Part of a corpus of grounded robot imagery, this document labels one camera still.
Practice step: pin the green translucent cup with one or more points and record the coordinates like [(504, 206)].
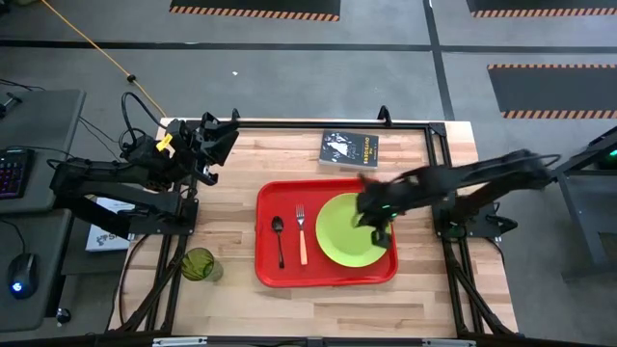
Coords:
[(197, 264)]

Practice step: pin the dark metal equipment stand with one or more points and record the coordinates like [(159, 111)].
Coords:
[(583, 202)]

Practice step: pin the silver metal bracket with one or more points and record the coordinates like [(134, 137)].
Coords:
[(448, 342), (179, 341)]

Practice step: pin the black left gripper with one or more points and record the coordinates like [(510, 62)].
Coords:
[(190, 144)]

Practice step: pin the black metal table frame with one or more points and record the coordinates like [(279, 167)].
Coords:
[(313, 125)]

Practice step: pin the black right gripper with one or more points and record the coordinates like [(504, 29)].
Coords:
[(383, 197)]

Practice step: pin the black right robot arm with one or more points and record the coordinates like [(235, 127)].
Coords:
[(482, 176)]

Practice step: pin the black hazard-striped floor mat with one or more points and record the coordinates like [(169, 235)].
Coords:
[(250, 5), (554, 89), (540, 5)]

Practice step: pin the white printed box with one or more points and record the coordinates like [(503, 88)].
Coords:
[(103, 238)]

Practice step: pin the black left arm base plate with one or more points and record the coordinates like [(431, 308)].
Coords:
[(159, 224)]

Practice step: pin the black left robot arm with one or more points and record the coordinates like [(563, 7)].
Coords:
[(96, 176)]

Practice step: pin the red plastic tray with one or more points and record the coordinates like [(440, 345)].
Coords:
[(270, 202)]

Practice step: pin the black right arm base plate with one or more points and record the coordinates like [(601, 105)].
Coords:
[(482, 226)]

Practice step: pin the black keyboard with lit keys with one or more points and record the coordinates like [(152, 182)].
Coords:
[(14, 172)]

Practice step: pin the black spoon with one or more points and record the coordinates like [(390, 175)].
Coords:
[(277, 224)]

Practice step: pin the grey desk top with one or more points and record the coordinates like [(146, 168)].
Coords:
[(48, 130), (34, 231)]

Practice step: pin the yellow tag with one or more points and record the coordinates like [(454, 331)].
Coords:
[(164, 142)]

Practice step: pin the black computer mouse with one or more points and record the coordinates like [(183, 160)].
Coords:
[(22, 275)]

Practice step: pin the lime green plate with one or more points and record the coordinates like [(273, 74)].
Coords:
[(340, 236)]

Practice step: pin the black round knob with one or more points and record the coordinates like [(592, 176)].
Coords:
[(63, 315)]

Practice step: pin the black paperback book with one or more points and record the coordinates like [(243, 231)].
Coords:
[(348, 150)]

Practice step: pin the small black tool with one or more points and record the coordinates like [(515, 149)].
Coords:
[(8, 103)]

